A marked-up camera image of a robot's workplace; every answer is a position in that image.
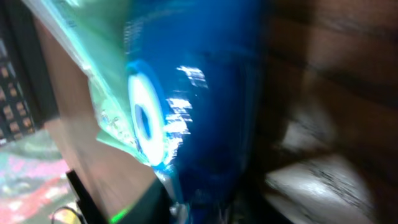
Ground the mint green snack pack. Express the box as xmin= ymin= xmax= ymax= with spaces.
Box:
xmin=23 ymin=0 xmax=149 ymax=165

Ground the grey plastic shopping basket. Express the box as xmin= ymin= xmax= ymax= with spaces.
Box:
xmin=1 ymin=0 xmax=59 ymax=145

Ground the blue Oreo cookie pack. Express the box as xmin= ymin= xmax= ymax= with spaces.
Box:
xmin=125 ymin=0 xmax=266 ymax=223

